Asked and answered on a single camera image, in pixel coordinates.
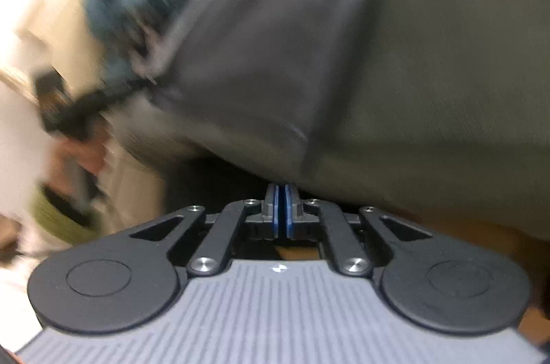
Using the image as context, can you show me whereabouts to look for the grey fleece blanket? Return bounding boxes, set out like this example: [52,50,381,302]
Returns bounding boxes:
[296,0,550,240]

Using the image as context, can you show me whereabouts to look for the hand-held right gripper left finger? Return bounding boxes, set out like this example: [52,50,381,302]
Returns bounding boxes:
[129,183,281,276]

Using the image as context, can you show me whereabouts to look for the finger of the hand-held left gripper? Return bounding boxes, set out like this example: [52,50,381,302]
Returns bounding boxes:
[73,77,159,119]

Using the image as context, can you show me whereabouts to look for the person's left hand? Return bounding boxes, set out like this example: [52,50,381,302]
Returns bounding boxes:
[54,134,110,180]

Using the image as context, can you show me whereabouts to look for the dark grey-blue t-shirt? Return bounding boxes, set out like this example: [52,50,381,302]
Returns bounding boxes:
[109,0,430,193]

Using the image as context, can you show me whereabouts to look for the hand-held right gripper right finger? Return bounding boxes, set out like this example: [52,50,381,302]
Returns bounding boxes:
[281,183,432,276]

